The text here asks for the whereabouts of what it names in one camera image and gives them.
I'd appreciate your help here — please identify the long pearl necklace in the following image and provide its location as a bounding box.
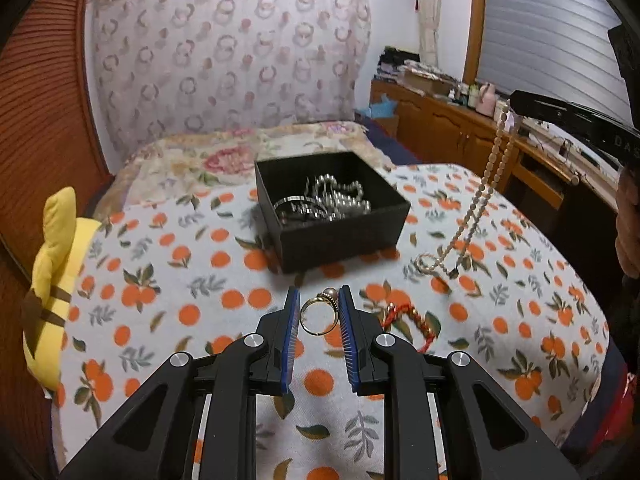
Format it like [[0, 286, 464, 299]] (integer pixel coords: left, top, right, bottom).
[[414, 104, 524, 279]]

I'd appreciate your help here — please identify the person right hand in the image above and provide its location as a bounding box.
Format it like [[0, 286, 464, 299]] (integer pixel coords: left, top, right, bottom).
[[615, 168, 640, 278]]

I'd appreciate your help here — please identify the window roller blind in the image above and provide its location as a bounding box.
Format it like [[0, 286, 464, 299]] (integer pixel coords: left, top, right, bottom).
[[477, 0, 632, 124]]

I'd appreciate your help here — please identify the pink bottle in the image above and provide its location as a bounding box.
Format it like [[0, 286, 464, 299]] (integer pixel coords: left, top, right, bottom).
[[475, 82, 497, 117]]

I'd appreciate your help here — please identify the orange print bedspread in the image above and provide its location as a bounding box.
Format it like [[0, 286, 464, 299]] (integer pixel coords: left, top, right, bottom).
[[52, 164, 610, 479]]

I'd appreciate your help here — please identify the wooden sideboard cabinet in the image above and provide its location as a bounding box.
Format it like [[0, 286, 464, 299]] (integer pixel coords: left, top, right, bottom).
[[370, 79, 616, 243]]

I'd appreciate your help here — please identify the yellow plush toy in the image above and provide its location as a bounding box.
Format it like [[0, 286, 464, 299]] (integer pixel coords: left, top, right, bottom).
[[22, 186, 100, 393]]

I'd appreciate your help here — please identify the silver bangle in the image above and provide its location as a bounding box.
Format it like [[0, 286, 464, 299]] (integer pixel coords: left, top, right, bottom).
[[273, 195, 328, 223]]

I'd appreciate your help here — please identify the floral quilt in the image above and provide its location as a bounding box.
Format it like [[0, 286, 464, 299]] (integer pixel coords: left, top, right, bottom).
[[92, 122, 394, 221]]

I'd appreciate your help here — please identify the black open box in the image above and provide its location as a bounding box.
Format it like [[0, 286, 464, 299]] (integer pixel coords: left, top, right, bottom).
[[255, 152, 410, 273]]

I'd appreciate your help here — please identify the brown louvered wardrobe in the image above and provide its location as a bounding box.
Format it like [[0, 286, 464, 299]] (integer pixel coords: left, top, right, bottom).
[[1, 0, 112, 479]]

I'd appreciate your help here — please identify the patterned lace curtain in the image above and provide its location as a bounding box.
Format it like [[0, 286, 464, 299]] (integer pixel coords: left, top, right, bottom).
[[90, 0, 371, 159]]

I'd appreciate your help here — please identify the red bead bracelet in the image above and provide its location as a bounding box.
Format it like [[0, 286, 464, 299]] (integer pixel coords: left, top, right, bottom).
[[382, 302, 437, 354]]

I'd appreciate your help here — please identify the small pearl bracelet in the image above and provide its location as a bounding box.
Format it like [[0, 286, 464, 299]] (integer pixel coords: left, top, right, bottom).
[[304, 173, 372, 221]]

